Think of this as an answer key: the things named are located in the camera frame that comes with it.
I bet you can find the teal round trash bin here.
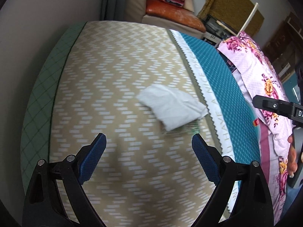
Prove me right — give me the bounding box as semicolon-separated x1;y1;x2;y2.
253;118;260;134

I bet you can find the person's right hand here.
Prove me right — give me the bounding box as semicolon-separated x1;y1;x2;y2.
287;135;297;177

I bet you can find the pink floral quilt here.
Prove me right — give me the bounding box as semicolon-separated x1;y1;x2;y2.
217;32;292;223

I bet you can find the cream leather armchair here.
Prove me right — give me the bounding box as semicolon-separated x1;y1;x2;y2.
124;0;206;39

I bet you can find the white tissue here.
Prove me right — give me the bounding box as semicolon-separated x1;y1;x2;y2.
137;84;208;132

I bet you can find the orange seat cushion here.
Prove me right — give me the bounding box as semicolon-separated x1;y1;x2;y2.
146;0;206;32

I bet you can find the teal and beige mattress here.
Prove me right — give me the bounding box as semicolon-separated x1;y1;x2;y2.
20;21;260;226

